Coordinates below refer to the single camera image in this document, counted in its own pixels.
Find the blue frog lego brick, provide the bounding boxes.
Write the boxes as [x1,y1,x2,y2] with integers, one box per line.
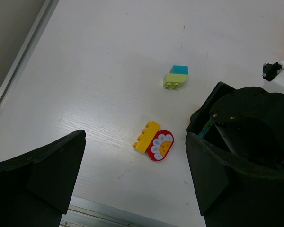
[198,119,213,138]

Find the yellow lego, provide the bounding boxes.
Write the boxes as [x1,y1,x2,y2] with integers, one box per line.
[133,121,160,153]

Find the small blue lego brick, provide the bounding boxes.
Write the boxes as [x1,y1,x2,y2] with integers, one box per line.
[169,65,188,75]

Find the lime green lego brick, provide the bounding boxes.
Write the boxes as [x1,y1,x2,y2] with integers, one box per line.
[162,73,188,89]

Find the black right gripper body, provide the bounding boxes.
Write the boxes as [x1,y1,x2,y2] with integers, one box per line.
[186,82,284,171]

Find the red flower lego brick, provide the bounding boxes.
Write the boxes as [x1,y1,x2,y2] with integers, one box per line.
[146,130,174,162]

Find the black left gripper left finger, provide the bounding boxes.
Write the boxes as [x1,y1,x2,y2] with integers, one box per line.
[0,130,86,227]

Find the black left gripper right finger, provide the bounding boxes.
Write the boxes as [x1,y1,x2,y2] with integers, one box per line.
[186,133,284,227]

